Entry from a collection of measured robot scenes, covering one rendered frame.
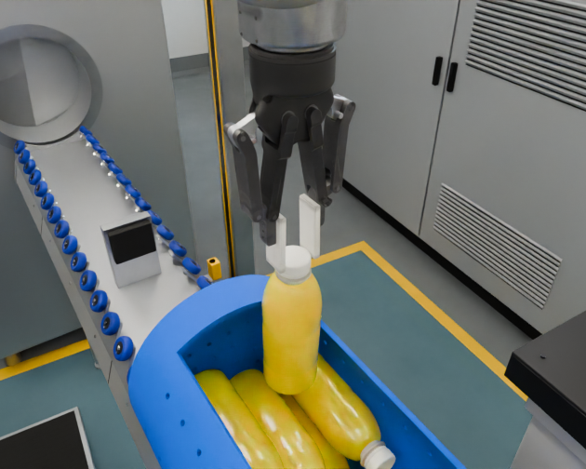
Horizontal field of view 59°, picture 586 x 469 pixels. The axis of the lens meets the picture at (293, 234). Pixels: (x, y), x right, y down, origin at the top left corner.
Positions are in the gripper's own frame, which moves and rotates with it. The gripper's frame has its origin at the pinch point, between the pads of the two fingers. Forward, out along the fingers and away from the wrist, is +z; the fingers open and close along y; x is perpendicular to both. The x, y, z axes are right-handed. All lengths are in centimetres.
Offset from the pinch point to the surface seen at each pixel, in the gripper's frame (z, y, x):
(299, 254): 2.9, -0.7, 0.2
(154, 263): 40, 1, -54
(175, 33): 97, -161, -438
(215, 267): 42, -11, -48
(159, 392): 18.5, 16.7, -3.6
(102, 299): 38, 14, -47
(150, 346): 16.9, 15.3, -9.5
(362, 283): 136, -110, -104
